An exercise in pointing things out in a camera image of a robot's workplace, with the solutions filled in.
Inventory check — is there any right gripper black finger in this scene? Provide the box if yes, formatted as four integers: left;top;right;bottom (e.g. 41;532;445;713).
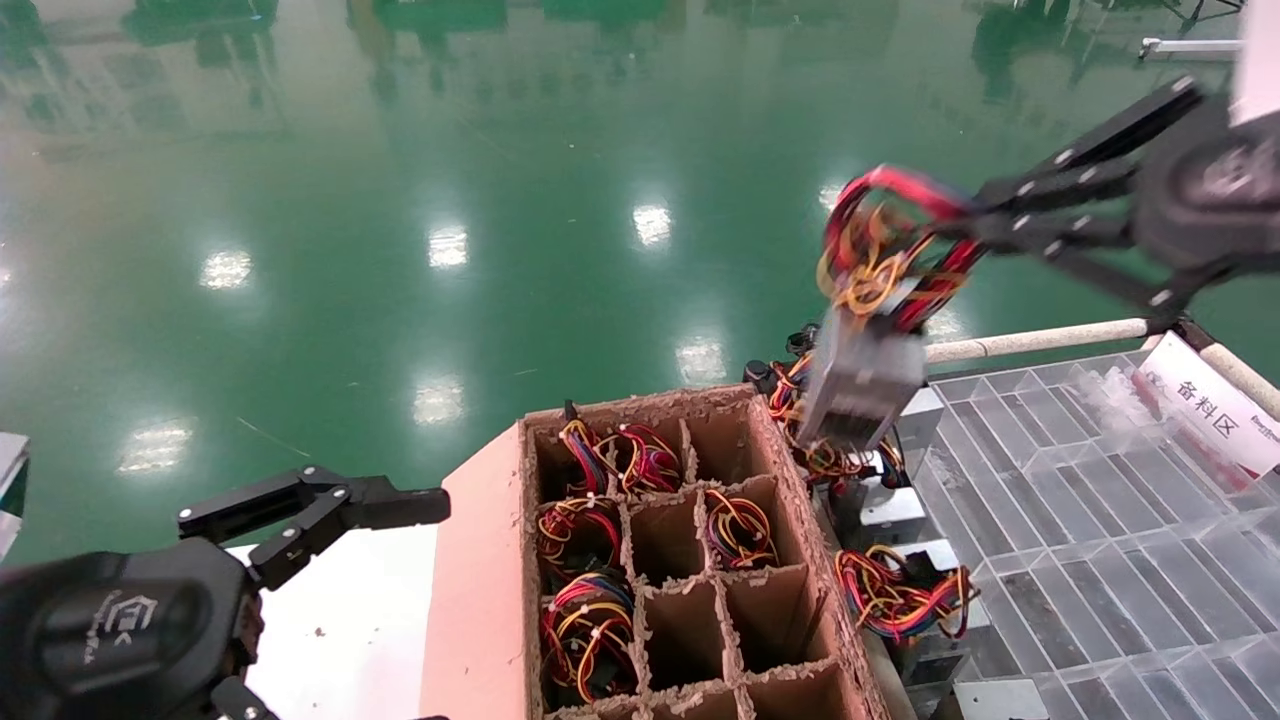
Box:
975;75;1204;216
935;213;1196;313

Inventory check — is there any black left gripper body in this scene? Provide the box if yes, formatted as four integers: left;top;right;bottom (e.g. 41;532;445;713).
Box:
0;538;263;720

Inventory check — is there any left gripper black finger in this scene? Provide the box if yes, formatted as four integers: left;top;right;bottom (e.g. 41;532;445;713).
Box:
208;675;286;720
178;464;453;593

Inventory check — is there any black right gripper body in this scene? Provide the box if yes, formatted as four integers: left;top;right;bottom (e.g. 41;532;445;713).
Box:
1135;95;1280;296

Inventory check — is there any white foam-wrapped pipe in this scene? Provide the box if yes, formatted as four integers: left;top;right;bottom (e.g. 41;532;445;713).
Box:
925;318;1151;364
1200;345;1280;419

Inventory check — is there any black pipe joint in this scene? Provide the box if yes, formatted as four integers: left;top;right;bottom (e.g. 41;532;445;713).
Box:
1148;310;1216;351

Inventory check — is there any clear plastic bag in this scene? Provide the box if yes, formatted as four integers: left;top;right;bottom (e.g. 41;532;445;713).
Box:
1083;366;1168;429

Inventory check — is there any brown cardboard divider box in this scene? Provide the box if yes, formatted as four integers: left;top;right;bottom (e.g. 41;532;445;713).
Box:
420;385;896;720

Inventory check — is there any white sign with Chinese text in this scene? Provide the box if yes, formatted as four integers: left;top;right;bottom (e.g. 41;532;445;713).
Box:
1135;332;1280;479

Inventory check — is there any silver power supply casing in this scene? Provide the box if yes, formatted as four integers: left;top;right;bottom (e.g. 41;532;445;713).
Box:
950;678;1051;720
858;478;933;546

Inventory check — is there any clear plastic divided tray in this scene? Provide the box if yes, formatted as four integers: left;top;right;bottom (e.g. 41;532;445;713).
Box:
915;350;1280;720

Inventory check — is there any white metal frame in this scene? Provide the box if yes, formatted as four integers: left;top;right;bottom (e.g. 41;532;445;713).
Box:
1140;35;1243;61

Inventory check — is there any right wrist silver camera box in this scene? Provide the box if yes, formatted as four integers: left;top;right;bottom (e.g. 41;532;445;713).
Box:
1232;0;1280;128

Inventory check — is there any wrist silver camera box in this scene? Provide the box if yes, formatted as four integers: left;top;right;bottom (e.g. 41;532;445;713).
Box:
0;430;33;563
1232;0;1280;128

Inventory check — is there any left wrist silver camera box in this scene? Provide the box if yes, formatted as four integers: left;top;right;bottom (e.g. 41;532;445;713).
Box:
0;430;33;563

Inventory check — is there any power supply with black cable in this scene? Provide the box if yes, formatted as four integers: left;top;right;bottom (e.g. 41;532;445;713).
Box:
745;325;946;476

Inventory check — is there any wire bundle middle compartment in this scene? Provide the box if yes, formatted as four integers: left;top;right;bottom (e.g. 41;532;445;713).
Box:
795;435;906;491

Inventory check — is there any wire bundle compartment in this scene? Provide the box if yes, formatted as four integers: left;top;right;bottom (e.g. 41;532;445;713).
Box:
612;423;686;493
705;488;783;573
795;435;906;491

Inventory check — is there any wire bundle top compartment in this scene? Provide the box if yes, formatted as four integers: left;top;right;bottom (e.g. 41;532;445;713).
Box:
612;423;686;493

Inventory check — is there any wire bundle left compartment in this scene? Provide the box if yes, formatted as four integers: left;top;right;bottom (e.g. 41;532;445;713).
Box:
705;488;783;573

